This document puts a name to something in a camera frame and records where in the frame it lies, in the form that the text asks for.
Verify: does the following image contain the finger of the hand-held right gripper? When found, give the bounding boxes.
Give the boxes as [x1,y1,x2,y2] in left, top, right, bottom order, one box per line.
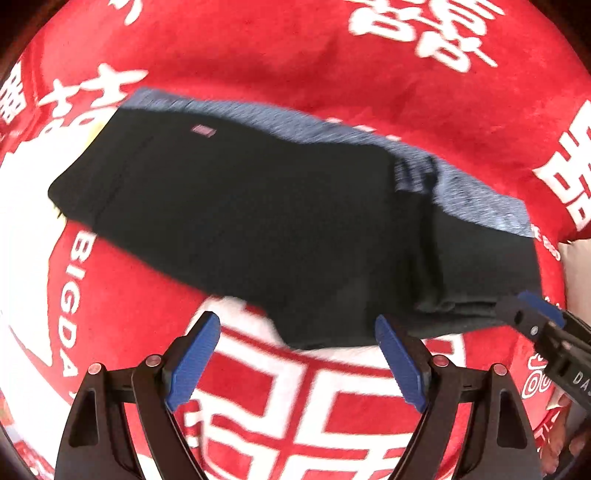
[493,295,540,343]
[517,291,568,329]

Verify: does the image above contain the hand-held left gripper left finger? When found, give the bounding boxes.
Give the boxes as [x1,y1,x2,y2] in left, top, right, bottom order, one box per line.
[54,311,222,480]

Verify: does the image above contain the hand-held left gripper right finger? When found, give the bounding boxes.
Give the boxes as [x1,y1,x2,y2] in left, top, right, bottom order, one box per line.
[375,315,542,480]

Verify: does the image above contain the red printed blanket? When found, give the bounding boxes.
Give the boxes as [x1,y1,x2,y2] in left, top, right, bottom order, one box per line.
[0,0,591,480]

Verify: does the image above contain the black pants with blue stripes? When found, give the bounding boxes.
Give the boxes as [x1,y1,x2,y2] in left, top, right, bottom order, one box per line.
[47,87,544,350]

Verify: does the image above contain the person's right hand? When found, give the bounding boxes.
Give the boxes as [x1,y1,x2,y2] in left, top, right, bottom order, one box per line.
[538,394,591,476]

